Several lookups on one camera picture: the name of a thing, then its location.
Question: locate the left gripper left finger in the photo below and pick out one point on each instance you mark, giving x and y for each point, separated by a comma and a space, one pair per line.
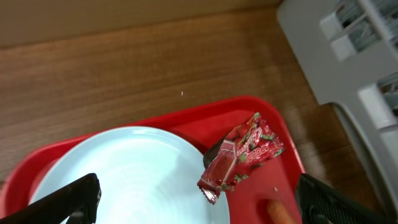
76, 202

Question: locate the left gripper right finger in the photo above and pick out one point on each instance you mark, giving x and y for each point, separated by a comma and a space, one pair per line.
320, 204

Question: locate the orange carrot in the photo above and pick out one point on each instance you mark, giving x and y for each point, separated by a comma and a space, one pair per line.
278, 213

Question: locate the red snack wrapper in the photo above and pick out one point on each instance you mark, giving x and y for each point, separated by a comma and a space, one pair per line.
234, 157

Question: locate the grey dishwasher rack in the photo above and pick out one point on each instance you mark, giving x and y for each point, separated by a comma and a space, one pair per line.
348, 53

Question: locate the red serving tray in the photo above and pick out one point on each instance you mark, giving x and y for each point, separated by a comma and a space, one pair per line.
201, 126

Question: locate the light blue plate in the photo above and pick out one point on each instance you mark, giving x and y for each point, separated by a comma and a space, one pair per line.
146, 175

